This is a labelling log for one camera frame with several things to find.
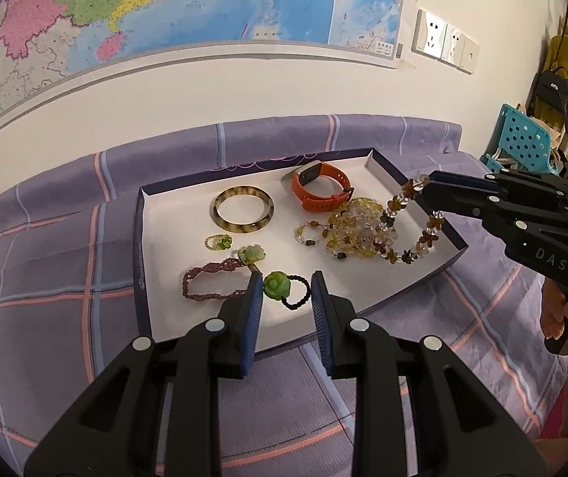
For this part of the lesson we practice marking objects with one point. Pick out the purple plaid bed sheet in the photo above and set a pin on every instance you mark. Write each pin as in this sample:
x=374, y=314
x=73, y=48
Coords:
x=65, y=283

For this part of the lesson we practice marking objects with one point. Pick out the brown mottled bangle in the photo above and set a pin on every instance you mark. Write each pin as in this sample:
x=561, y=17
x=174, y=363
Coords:
x=214, y=213

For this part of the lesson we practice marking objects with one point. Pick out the yellow hanging garment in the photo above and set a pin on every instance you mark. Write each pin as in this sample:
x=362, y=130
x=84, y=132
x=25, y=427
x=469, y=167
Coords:
x=560, y=54

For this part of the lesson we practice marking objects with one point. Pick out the orange smartwatch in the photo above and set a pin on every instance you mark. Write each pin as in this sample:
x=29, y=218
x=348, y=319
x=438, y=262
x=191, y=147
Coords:
x=298, y=191

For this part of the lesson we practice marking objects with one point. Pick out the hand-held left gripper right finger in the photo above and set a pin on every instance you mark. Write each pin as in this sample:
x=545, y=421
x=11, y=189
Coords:
x=322, y=318

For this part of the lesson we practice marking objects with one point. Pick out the teal plastic chair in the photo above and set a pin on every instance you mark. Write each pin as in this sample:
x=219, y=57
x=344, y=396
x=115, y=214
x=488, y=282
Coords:
x=517, y=134

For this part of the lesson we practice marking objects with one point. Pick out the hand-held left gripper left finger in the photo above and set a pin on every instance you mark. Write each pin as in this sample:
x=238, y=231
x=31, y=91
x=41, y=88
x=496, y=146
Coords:
x=250, y=318

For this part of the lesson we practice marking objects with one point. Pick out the dark purple box tray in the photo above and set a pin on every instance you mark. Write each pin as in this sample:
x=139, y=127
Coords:
x=189, y=218

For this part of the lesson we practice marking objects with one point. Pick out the colourful wall map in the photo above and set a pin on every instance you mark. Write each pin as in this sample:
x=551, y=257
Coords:
x=115, y=5

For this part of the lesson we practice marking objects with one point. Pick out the pink cloth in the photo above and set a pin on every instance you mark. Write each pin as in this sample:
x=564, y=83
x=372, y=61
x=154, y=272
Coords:
x=560, y=417

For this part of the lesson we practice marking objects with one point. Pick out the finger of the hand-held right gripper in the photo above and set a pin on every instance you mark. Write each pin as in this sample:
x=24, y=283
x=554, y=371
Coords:
x=463, y=179
x=458, y=201

